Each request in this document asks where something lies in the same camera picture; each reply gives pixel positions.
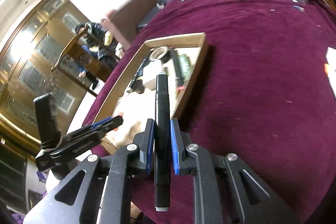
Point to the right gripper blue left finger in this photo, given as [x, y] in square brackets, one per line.
[98, 189]

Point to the maroon velvet tablecloth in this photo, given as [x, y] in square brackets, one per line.
[262, 92]

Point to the brown armchair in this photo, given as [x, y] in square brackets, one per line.
[126, 22]

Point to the white small box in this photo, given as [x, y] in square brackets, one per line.
[331, 56]

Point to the white charger cube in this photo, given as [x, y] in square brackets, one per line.
[150, 73]

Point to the green lighter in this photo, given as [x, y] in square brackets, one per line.
[185, 65]

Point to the shallow cardboard tray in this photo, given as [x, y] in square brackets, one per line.
[137, 108]

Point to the black marker red cap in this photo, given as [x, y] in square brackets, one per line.
[178, 74]

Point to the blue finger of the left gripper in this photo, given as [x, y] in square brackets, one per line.
[102, 122]

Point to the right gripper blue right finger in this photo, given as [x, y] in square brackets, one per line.
[226, 189]

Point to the long black marker pen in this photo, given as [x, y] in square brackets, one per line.
[162, 146]

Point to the wooden chair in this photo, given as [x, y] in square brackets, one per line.
[81, 57]

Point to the black electrical tape roll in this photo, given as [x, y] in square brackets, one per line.
[162, 54]

